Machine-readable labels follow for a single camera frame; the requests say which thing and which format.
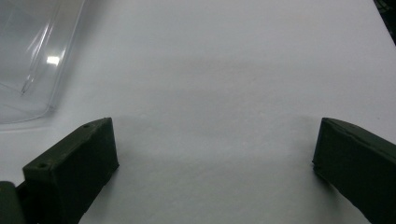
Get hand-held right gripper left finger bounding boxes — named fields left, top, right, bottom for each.
left=16, top=117, right=120, bottom=224

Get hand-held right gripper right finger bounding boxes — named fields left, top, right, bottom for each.
left=312, top=117, right=396, bottom=224

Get clear plastic container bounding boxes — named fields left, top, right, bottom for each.
left=0, top=0, right=87, bottom=125

